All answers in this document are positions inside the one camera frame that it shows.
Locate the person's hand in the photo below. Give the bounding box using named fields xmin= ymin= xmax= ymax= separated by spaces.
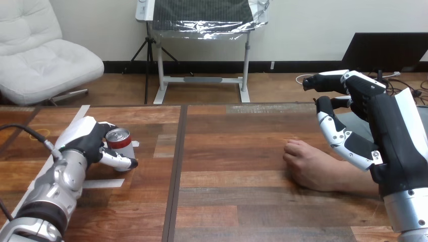
xmin=283 ymin=139 xmax=339 ymax=193

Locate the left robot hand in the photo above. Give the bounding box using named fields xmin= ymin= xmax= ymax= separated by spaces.
xmin=55 ymin=115 xmax=139 ymax=172

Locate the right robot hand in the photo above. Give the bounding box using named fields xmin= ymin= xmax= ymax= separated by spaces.
xmin=302 ymin=69 xmax=428 ymax=198

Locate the red and white drink can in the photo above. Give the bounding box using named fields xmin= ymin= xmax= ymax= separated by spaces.
xmin=105 ymin=128 xmax=136 ymax=172

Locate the person's forearm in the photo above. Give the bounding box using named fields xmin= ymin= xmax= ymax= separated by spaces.
xmin=334 ymin=159 xmax=381 ymax=198

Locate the dark screen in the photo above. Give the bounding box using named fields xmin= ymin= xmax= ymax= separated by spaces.
xmin=340 ymin=32 xmax=428 ymax=73

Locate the white cushioned chair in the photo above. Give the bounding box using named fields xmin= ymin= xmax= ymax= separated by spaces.
xmin=0 ymin=0 xmax=105 ymax=107

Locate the black tripod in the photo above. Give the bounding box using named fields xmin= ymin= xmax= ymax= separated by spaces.
xmin=122 ymin=21 xmax=180 ymax=105

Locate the white desk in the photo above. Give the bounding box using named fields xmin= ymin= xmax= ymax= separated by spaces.
xmin=135 ymin=0 xmax=269 ymax=104

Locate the foil sheet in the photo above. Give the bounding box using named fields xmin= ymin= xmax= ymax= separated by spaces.
xmin=151 ymin=0 xmax=271 ymax=41

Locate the black cable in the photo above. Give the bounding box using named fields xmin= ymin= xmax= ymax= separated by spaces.
xmin=0 ymin=124 xmax=64 ymax=160

